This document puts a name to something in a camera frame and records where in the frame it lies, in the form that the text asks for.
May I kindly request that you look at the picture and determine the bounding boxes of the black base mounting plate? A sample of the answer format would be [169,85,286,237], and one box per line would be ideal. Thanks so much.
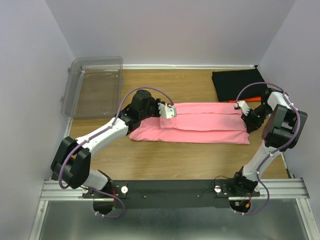
[82,178,262,214]

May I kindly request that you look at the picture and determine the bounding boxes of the folded black t shirt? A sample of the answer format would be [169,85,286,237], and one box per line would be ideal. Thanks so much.
[212,68,264,102]

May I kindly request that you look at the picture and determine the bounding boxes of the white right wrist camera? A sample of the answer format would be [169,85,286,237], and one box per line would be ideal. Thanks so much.
[233,100,251,116]

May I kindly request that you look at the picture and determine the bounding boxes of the folded orange t shirt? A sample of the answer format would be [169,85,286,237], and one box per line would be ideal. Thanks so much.
[227,96,261,103]

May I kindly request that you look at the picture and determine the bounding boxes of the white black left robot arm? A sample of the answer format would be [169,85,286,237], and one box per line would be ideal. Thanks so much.
[50,89,163,198]

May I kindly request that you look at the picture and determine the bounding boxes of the aluminium frame rail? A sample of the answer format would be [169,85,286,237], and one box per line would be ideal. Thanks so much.
[29,68,318,240]

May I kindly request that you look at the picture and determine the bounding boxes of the pink t shirt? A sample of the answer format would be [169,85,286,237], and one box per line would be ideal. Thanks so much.
[129,102,250,145]

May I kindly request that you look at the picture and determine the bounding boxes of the clear plastic bin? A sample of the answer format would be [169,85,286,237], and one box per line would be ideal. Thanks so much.
[61,56,124,119]

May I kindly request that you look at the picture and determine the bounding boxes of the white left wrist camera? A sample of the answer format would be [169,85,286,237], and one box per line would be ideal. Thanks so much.
[158,103,177,119]

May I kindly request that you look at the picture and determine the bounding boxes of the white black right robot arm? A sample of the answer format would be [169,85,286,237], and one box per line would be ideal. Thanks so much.
[230,88,308,196]

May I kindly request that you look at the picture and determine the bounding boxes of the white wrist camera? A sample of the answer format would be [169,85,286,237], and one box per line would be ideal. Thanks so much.
[158,103,177,119]
[233,100,251,116]

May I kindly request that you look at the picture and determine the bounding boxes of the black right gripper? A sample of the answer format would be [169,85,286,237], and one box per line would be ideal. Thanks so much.
[240,103,273,134]

